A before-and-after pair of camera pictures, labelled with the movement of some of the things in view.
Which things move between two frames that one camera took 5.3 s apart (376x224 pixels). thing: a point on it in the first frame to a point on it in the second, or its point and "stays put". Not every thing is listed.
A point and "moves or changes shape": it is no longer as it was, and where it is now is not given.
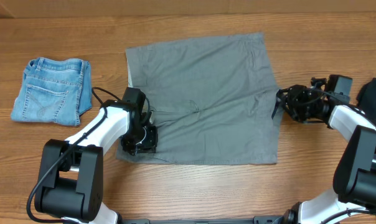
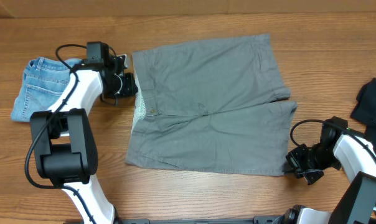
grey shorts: [214, 101] moves or changes shape
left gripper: [149, 145] to [130, 89]
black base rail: [262, 219] stays put
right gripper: [295, 93] to [294, 159]
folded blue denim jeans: [56, 91] stays put
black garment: [372, 98] stays put
